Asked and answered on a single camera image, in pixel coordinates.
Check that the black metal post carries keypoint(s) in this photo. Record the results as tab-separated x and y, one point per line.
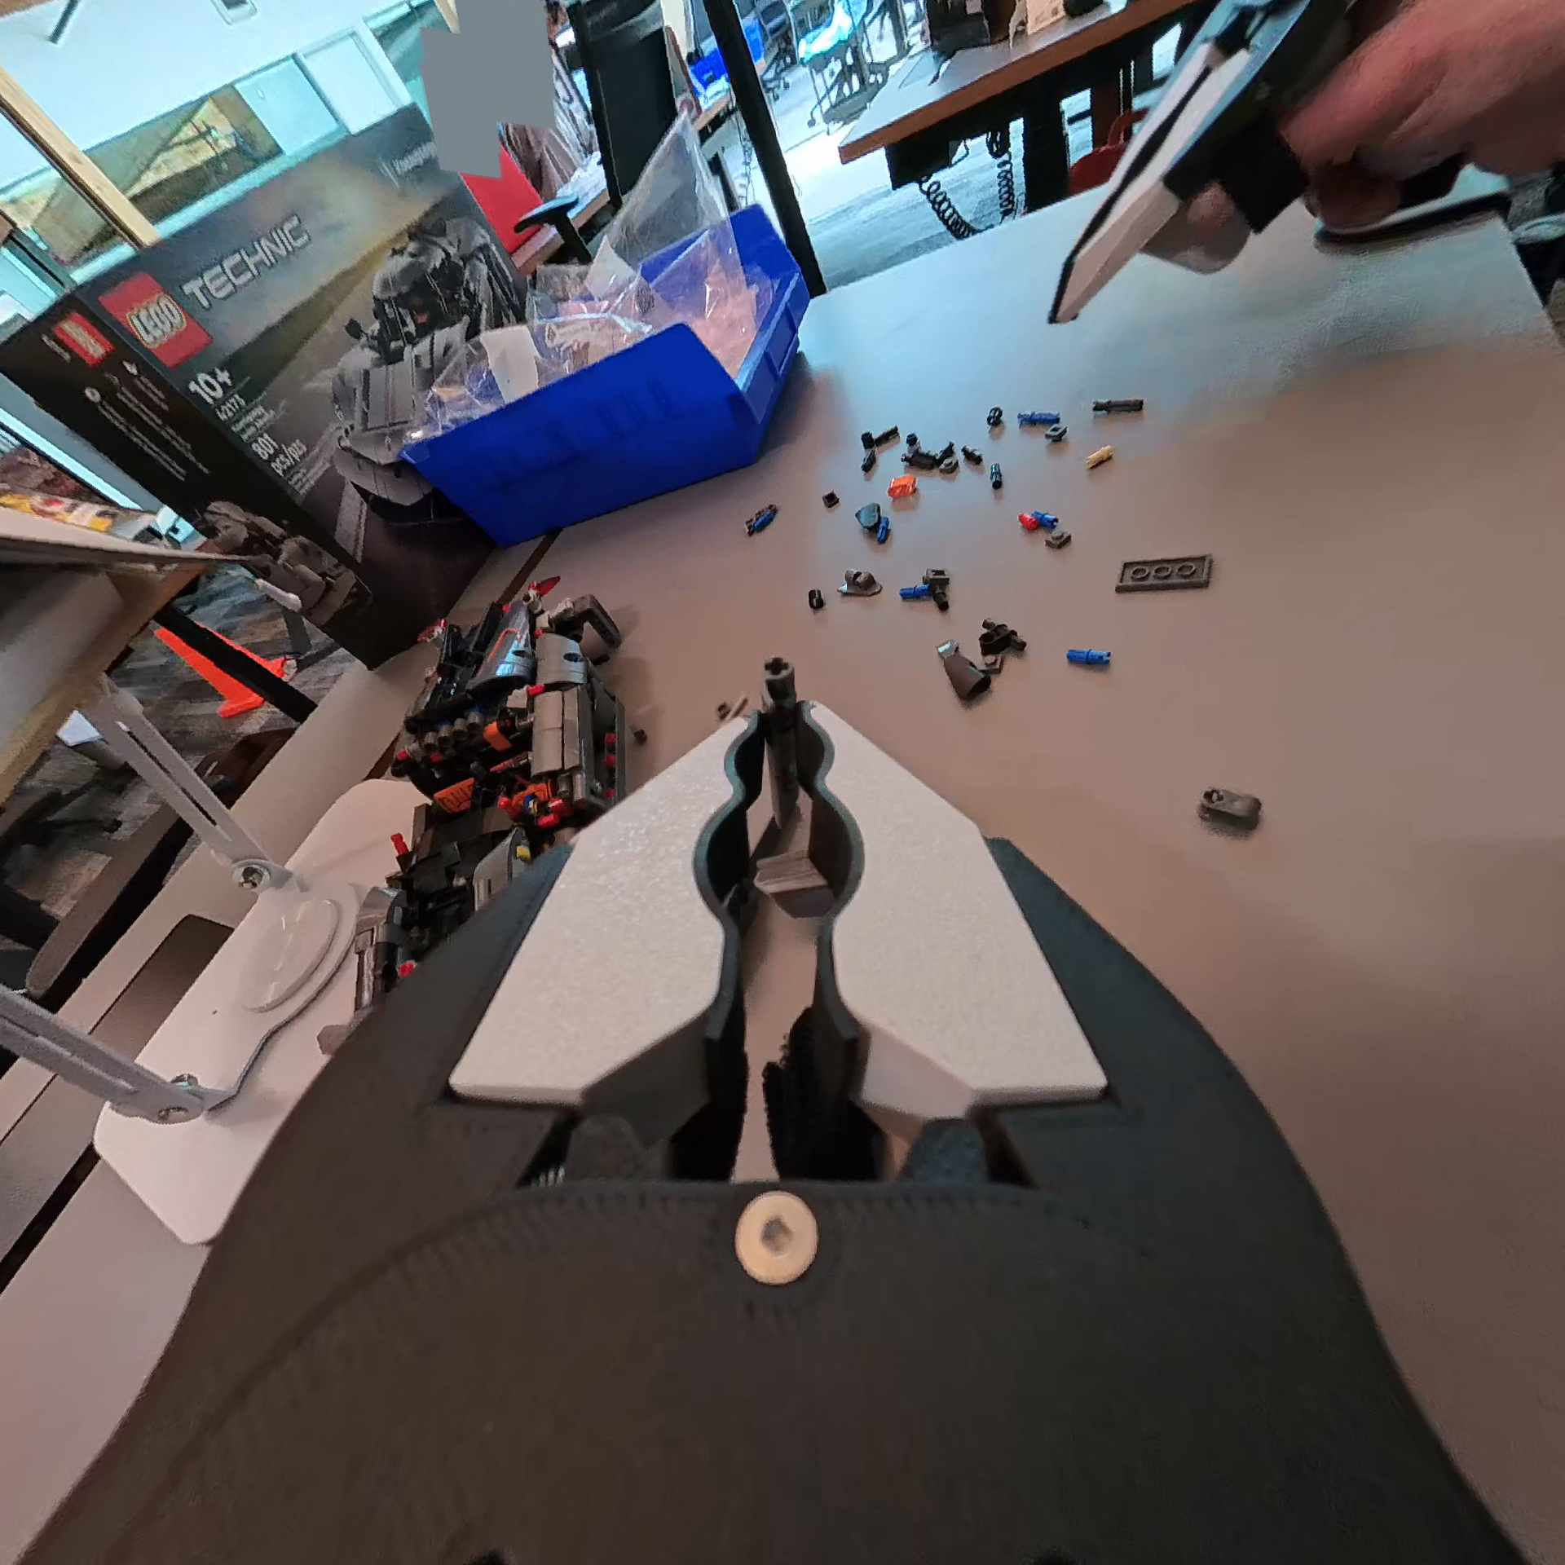
758	147

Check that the scattered loose lego pieces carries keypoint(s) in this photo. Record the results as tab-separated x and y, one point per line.
940	464

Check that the black lego set box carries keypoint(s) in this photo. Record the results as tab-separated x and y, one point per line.
244	354

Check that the orange plastic object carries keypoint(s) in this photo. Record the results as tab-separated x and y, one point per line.
231	684

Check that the dark tapered lego panel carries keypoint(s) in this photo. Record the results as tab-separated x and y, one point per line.
963	673

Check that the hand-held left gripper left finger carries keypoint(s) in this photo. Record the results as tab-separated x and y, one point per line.
586	978

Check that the red bag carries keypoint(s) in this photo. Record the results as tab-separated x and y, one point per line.
1106	153

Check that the person's right hand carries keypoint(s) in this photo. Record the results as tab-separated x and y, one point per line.
1430	86

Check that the black lego pin connector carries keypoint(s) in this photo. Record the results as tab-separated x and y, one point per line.
1000	637

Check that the white book stand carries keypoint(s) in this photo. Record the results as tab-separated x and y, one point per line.
281	880

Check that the lego instruction booklet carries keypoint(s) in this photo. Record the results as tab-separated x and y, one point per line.
61	507

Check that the black office chair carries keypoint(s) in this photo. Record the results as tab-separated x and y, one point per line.
622	86

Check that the dark grey rounded lego piece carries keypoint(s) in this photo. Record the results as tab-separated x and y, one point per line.
1227	807

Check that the dark grey holed lego plate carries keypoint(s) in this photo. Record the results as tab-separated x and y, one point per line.
1164	574

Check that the wooden office desk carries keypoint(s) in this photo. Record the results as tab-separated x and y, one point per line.
1013	73

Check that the grey lego car model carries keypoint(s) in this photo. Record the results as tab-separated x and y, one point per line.
525	721

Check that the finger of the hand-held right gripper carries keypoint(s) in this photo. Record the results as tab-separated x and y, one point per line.
1136	207

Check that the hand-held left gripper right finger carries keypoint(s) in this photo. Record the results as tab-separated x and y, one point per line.
978	978

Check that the crumpled clear plastic bags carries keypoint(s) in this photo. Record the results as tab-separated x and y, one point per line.
635	281

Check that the blue plastic bin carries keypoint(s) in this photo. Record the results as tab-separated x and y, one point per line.
611	427

